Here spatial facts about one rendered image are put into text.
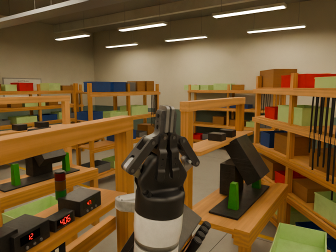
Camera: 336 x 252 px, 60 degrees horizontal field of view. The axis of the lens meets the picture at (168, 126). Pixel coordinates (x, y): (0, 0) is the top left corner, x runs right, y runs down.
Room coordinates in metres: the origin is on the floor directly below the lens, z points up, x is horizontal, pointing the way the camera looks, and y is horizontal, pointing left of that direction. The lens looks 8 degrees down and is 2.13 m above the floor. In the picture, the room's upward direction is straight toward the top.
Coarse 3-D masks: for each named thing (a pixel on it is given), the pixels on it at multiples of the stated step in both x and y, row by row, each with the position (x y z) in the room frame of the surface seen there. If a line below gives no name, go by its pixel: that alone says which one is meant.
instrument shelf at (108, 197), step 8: (104, 192) 1.56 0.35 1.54; (112, 192) 1.56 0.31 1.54; (120, 192) 1.56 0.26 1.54; (104, 200) 1.45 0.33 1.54; (112, 200) 1.45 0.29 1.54; (48, 208) 1.35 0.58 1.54; (56, 208) 1.35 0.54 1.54; (96, 208) 1.35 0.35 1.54; (104, 208) 1.37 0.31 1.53; (112, 208) 1.44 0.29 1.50; (40, 216) 1.26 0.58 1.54; (88, 216) 1.26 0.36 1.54; (96, 216) 1.31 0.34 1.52; (72, 224) 1.18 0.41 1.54; (80, 224) 1.20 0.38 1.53; (88, 224) 1.25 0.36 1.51; (56, 232) 1.11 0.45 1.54; (64, 232) 1.12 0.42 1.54; (72, 232) 1.16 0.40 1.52; (48, 240) 1.05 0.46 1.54; (56, 240) 1.07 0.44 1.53; (64, 240) 1.11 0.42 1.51; (32, 248) 1.00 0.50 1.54; (40, 248) 1.00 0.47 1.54; (48, 248) 1.03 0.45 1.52
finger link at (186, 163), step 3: (183, 156) 0.45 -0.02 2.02; (183, 159) 0.44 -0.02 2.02; (186, 159) 0.44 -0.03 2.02; (183, 162) 0.44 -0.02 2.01; (186, 162) 0.44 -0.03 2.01; (189, 162) 0.44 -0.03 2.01; (183, 165) 0.44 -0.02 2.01; (186, 165) 0.44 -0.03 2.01; (189, 165) 0.45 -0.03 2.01; (192, 165) 0.45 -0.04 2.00; (186, 168) 0.44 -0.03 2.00; (189, 168) 0.45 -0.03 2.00; (186, 171) 0.44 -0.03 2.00
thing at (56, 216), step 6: (60, 210) 1.21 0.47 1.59; (66, 210) 1.21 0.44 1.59; (72, 210) 1.21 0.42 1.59; (48, 216) 1.15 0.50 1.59; (54, 216) 1.15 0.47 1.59; (60, 216) 1.15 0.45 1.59; (66, 216) 1.18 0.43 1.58; (72, 216) 1.21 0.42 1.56; (54, 222) 1.11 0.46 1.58; (60, 222) 1.14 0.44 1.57; (66, 222) 1.17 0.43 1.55; (54, 228) 1.11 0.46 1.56; (60, 228) 1.14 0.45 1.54
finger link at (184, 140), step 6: (180, 138) 0.42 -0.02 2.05; (180, 144) 0.43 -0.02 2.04; (186, 144) 0.43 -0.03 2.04; (180, 150) 0.44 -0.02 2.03; (186, 150) 0.43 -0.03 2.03; (192, 150) 0.44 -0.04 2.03; (186, 156) 0.44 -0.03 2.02; (192, 156) 0.44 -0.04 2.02; (192, 162) 0.44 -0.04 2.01; (198, 162) 0.45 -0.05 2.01
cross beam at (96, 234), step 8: (112, 216) 1.83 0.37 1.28; (96, 224) 1.72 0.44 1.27; (104, 224) 1.72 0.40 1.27; (112, 224) 1.80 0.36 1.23; (88, 232) 1.62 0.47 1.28; (96, 232) 1.64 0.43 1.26; (104, 232) 1.71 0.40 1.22; (80, 240) 1.53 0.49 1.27; (88, 240) 1.57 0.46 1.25; (96, 240) 1.64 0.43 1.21; (72, 248) 1.45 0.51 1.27; (80, 248) 1.51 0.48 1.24; (88, 248) 1.57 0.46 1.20
